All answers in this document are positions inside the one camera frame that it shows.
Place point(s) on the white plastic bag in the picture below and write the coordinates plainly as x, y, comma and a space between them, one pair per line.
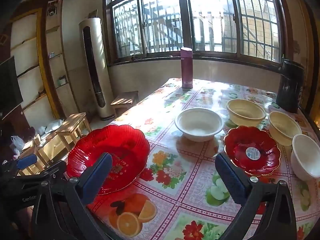
17, 143

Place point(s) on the cream ribbed bowl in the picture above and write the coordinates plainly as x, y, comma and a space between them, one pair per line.
246, 115
283, 128

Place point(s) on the barred window with brown frame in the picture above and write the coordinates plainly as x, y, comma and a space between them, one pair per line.
186, 17

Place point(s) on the large red scalloped plate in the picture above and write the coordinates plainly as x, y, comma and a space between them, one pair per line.
122, 147

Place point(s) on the black television screen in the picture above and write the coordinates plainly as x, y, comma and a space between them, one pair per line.
10, 87

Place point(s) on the black cylindrical canister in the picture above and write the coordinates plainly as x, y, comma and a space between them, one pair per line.
290, 85

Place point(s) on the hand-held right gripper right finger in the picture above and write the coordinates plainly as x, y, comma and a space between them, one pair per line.
231, 180

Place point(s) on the small red scalloped plate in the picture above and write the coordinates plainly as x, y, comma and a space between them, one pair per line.
240, 143

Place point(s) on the wide white bowl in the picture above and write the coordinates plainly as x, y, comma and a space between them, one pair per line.
198, 125

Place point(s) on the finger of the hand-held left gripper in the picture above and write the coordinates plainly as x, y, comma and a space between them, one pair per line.
25, 160
53, 168

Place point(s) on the floral fruit print tablecloth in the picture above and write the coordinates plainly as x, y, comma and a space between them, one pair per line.
175, 170

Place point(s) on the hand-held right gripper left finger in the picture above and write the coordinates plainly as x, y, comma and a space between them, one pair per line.
96, 177

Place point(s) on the wooden wall shelf unit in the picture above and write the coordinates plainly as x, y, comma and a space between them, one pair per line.
30, 62

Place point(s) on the light wooden stool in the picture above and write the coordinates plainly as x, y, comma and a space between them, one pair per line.
43, 152
73, 121

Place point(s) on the white standing air conditioner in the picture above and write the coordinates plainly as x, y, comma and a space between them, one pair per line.
98, 67

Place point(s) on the crumpled white plastic bags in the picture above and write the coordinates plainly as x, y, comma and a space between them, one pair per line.
51, 127

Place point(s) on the small white bowl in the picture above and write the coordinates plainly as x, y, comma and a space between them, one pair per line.
307, 157

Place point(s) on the purple thermos bottle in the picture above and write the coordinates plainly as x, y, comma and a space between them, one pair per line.
186, 67

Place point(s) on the small green shelf box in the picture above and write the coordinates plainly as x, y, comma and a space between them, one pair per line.
61, 81

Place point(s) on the dark wooden stool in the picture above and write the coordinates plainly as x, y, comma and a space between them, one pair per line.
122, 101

